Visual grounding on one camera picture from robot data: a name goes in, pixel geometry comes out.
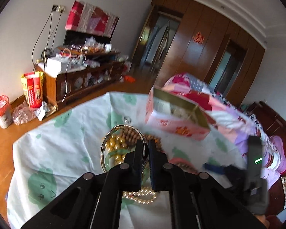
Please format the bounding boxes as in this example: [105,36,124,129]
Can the white pearl necklace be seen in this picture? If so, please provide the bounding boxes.
[122,187,158,205]

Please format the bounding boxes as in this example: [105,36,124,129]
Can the gold pearl bead necklace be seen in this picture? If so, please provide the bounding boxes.
[104,134,130,165]

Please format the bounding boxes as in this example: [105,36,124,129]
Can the brown wooden bead bracelet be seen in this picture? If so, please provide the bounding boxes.
[120,128,163,152]

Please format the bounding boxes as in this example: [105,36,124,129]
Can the pink metal tin box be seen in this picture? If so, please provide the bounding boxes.
[145,86,211,141]

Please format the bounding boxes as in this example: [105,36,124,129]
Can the wooden headboard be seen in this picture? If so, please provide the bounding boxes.
[247,101,286,176]

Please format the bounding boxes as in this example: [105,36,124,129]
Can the white green patterned tablecloth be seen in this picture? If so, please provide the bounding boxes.
[7,92,246,228]

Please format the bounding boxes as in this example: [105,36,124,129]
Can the pink patchwork quilt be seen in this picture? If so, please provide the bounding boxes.
[162,73,286,188]

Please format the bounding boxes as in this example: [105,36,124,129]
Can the crumpled plastic bag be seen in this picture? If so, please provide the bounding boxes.
[12,101,37,126]

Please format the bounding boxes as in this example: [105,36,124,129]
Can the orange item on floor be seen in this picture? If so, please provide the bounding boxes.
[124,75,136,83]

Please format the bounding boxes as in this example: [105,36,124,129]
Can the bin with red bag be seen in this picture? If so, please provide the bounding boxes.
[0,95,13,129]

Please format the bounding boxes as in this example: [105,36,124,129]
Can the wooden tv cabinet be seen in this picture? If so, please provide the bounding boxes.
[36,47,125,110]

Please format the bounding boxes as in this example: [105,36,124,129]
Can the red yellow paper bag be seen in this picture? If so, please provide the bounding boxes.
[21,71,44,109]

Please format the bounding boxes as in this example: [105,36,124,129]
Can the white box on cabinet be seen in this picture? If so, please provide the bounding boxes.
[45,57,71,76]

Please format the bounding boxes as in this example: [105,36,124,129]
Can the red double happiness sticker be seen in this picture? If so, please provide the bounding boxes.
[193,31,205,44]

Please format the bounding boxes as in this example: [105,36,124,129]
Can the wooden wardrobe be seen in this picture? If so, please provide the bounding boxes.
[144,0,265,106]

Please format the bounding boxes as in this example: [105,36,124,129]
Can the black television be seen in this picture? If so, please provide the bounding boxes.
[63,31,112,46]

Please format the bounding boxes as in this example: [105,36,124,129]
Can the red white cloth cover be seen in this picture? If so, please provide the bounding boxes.
[65,0,119,38]

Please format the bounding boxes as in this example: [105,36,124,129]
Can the wall power socket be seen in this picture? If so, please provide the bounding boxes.
[52,5,65,13]

